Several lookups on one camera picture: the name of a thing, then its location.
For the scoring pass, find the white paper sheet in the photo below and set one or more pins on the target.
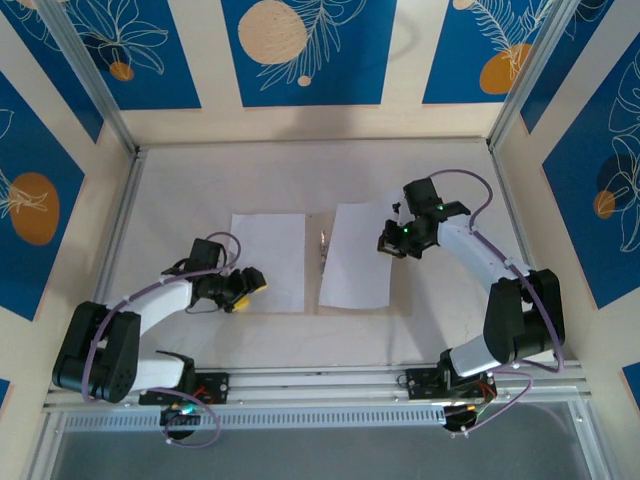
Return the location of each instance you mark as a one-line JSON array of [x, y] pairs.
[[355, 270], [275, 250]]

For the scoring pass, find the metal folder clip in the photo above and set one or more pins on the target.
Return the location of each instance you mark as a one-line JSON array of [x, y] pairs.
[[324, 247]]

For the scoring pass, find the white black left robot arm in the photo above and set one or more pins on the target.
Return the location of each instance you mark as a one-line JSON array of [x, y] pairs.
[[160, 305]]

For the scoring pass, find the grey glossy panel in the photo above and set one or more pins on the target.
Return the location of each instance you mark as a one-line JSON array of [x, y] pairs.
[[325, 455]]

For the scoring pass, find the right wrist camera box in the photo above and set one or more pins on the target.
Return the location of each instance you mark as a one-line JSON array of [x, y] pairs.
[[398, 212]]

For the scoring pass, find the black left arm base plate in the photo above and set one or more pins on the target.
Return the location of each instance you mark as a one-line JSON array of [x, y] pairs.
[[222, 382]]

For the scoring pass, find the aluminium table side rail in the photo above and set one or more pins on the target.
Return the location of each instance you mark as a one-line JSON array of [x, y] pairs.
[[112, 245], [517, 220]]

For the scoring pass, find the aluminium mounting rail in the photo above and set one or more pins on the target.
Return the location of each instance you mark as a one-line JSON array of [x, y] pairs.
[[320, 385]]

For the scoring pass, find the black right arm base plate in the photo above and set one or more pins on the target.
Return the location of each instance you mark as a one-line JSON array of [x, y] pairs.
[[420, 385]]

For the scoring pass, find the aluminium frame post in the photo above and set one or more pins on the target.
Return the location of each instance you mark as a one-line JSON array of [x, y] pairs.
[[80, 55], [530, 65]]

